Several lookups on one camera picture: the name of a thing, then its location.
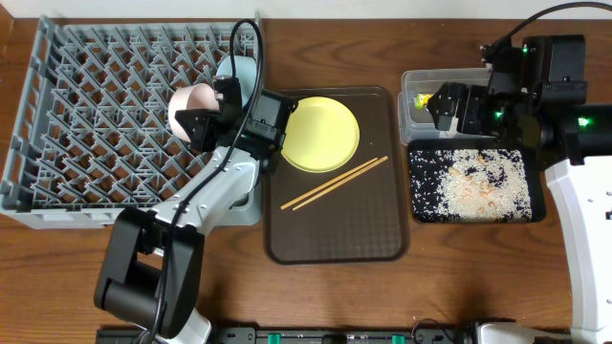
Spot grey plastic dish rack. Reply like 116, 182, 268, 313
1, 17, 258, 229

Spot wooden chopstick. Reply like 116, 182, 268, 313
280, 158, 379, 210
285, 156, 388, 211

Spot brown serving tray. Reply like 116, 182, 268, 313
263, 86, 409, 265

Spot clear plastic waste bin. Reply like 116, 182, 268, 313
398, 68, 490, 146

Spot light blue bowl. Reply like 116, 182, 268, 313
216, 55, 257, 108

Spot pale green cup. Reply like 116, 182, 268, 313
232, 192, 250, 207

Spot black waste tray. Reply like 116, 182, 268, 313
406, 137, 547, 225

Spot green snack wrapper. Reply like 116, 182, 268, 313
414, 93, 433, 109

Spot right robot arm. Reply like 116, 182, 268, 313
426, 34, 611, 343

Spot yellow round plate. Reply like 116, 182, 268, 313
281, 97, 361, 173

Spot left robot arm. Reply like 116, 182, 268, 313
94, 75, 297, 343

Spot spilled rice pile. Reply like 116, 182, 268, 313
410, 148, 533, 223

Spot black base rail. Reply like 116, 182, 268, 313
94, 324, 479, 344

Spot pink white bowl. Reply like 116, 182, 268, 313
168, 83, 219, 142

